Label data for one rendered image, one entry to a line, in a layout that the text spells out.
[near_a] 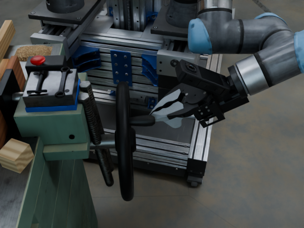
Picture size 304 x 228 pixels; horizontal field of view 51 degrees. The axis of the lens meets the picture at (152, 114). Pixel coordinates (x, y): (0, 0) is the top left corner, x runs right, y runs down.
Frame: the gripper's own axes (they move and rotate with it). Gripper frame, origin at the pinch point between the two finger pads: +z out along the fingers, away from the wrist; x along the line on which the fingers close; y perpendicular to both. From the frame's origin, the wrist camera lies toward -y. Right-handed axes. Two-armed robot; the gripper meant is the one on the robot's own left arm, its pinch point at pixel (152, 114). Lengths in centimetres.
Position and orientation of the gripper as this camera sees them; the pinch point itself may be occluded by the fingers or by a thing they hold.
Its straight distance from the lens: 70.0
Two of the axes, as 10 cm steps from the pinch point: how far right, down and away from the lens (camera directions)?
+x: -0.7, -7.0, 7.1
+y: 5.1, 5.8, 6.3
